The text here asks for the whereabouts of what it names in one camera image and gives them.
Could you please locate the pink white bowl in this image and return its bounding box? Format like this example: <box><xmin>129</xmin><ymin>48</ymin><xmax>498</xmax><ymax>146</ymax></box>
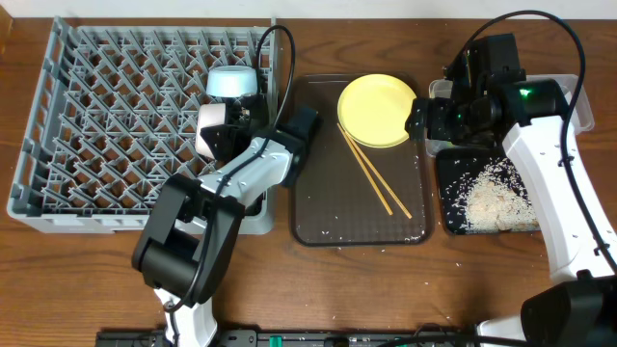
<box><xmin>195</xmin><ymin>103</ymin><xmax>227</xmax><ymax>159</ymax></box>

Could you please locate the light blue bowl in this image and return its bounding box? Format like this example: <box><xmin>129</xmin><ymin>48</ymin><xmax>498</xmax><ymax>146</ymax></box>
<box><xmin>206</xmin><ymin>66</ymin><xmax>257</xmax><ymax>98</ymax></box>

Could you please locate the grey dishwasher rack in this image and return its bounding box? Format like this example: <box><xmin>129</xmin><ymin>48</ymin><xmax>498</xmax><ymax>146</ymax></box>
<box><xmin>7</xmin><ymin>18</ymin><xmax>281</xmax><ymax>233</ymax></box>

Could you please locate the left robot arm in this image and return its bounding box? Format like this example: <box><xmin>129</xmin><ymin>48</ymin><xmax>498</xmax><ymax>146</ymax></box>
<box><xmin>131</xmin><ymin>107</ymin><xmax>320</xmax><ymax>346</ymax></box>

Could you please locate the black waste tray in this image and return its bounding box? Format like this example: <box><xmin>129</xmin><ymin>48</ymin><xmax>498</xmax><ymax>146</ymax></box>
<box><xmin>436</xmin><ymin>147</ymin><xmax>541</xmax><ymax>236</ymax></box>

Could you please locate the right black cable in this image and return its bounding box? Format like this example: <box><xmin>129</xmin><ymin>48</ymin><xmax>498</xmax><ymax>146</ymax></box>
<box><xmin>455</xmin><ymin>9</ymin><xmax>617</xmax><ymax>276</ymax></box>

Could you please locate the yellow plate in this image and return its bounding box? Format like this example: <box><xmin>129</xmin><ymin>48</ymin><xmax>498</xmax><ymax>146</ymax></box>
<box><xmin>337</xmin><ymin>74</ymin><xmax>416</xmax><ymax>148</ymax></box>

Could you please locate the wooden chopstick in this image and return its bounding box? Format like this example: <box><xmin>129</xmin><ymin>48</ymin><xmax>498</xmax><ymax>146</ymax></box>
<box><xmin>345</xmin><ymin>130</ymin><xmax>413</xmax><ymax>219</ymax></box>
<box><xmin>336</xmin><ymin>123</ymin><xmax>393</xmax><ymax>216</ymax></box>

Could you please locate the left black cable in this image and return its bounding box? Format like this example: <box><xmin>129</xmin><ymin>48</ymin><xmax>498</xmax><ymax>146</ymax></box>
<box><xmin>163</xmin><ymin>23</ymin><xmax>297</xmax><ymax>347</ymax></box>

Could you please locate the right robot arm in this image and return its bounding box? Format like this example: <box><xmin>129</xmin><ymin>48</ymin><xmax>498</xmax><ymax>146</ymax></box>
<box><xmin>405</xmin><ymin>34</ymin><xmax>616</xmax><ymax>346</ymax></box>

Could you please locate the dark brown serving tray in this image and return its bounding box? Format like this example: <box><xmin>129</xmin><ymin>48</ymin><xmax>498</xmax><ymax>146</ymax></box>
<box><xmin>290</xmin><ymin>74</ymin><xmax>434</xmax><ymax>247</ymax></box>

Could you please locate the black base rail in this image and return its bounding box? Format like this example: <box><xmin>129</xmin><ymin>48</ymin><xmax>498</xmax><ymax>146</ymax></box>
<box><xmin>94</xmin><ymin>329</ymin><xmax>454</xmax><ymax>347</ymax></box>

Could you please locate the rice food waste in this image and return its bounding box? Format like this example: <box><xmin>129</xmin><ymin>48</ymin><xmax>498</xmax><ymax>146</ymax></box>
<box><xmin>445</xmin><ymin>158</ymin><xmax>540</xmax><ymax>233</ymax></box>

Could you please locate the clear plastic bin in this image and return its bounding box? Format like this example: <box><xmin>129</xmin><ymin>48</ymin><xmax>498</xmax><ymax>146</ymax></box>
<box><xmin>425</xmin><ymin>74</ymin><xmax>595</xmax><ymax>157</ymax></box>

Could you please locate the black cable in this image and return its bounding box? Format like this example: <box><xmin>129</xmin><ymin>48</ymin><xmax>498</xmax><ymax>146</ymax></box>
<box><xmin>455</xmin><ymin>9</ymin><xmax>617</xmax><ymax>276</ymax></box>
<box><xmin>163</xmin><ymin>23</ymin><xmax>297</xmax><ymax>347</ymax></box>

